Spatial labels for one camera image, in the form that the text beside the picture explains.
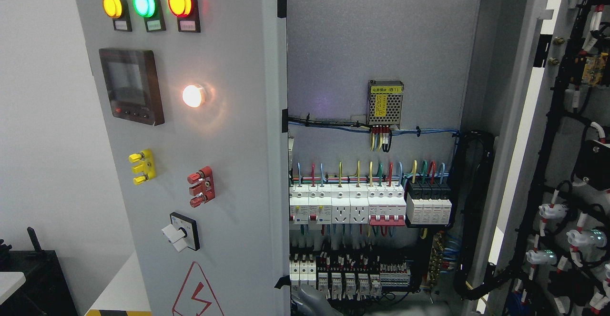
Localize dark grey robot left hand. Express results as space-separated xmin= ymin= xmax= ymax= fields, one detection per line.
xmin=291 ymin=284 xmax=342 ymax=316

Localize grey cabinet door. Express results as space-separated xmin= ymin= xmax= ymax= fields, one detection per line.
xmin=451 ymin=0 xmax=609 ymax=316
xmin=76 ymin=0 xmax=290 ymax=316

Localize red electric hazard sign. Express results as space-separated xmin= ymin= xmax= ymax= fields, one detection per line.
xmin=172 ymin=262 xmax=224 ymax=316

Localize white socket breaker row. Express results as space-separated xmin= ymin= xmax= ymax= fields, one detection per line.
xmin=288 ymin=182 xmax=406 ymax=229

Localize black surge protector modules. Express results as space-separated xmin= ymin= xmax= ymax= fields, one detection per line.
xmin=406 ymin=182 xmax=453 ymax=227

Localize perforated metal power supply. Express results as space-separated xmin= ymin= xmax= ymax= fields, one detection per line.
xmin=367 ymin=80 xmax=405 ymax=127

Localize white glowing indicator lamp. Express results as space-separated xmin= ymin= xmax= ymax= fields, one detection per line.
xmin=182 ymin=84 xmax=206 ymax=108

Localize black box at left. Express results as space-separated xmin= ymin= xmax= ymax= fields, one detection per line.
xmin=0 ymin=227 xmax=78 ymax=316

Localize black digital power meter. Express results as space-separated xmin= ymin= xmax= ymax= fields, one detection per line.
xmin=99 ymin=48 xmax=165 ymax=126

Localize red indicator light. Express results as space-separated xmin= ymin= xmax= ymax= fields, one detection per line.
xmin=168 ymin=0 xmax=195 ymax=18

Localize green indicator light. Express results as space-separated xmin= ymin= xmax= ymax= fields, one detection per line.
xmin=132 ymin=0 xmax=156 ymax=18

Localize yellow indicator light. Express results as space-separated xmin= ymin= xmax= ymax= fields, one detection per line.
xmin=102 ymin=0 xmax=123 ymax=19

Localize white rotary selector switch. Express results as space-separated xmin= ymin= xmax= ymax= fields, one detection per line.
xmin=162 ymin=212 xmax=200 ymax=252

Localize red terminal post block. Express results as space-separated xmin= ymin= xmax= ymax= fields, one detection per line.
xmin=187 ymin=166 xmax=215 ymax=208

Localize black cable conduit right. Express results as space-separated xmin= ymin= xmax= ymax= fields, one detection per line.
xmin=448 ymin=131 xmax=518 ymax=301

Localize yellow terminal post block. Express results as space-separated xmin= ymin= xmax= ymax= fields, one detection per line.
xmin=128 ymin=148 xmax=157 ymax=185

